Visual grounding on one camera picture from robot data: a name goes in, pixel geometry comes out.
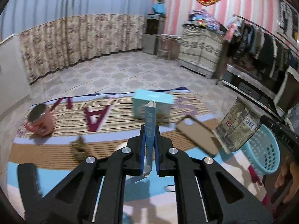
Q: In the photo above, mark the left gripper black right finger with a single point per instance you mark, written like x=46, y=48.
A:
x=205, y=192

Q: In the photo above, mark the brown phone case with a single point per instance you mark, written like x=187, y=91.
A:
x=200, y=133

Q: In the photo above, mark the cloth covered cabinet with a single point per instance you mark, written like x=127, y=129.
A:
x=200, y=50

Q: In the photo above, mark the pile of folded clothes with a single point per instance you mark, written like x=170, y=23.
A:
x=205, y=19

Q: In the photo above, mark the person's right hand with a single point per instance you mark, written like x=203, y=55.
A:
x=288, y=173

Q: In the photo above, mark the white storage cabinet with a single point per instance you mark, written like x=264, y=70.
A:
x=15, y=88

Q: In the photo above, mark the printed snack wrapper bag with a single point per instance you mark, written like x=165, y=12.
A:
x=237, y=127

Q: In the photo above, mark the framed black white poster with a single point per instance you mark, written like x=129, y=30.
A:
x=288, y=21

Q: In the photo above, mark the brown paper ball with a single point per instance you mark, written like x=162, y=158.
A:
x=79, y=149

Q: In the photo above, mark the light blue tissue box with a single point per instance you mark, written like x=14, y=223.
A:
x=157, y=102

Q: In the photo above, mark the white round soap bar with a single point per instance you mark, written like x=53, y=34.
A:
x=121, y=147

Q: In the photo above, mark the low tv stand lace cover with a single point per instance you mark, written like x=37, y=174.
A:
x=264, y=94

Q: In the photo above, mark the blue floral curtain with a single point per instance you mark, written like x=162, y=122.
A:
x=56, y=34

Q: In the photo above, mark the light blue plastic basket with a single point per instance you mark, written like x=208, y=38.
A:
x=262, y=151

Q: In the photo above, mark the pink cartoon mug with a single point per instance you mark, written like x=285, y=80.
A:
x=39, y=120

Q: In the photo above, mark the grey water dispenser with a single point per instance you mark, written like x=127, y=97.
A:
x=154, y=26

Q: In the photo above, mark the clothes rack with garments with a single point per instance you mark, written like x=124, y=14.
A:
x=258, y=53

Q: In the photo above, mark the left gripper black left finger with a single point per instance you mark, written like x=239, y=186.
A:
x=92, y=193

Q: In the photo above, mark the colourful cartoon table blanket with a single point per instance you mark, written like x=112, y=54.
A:
x=105, y=121

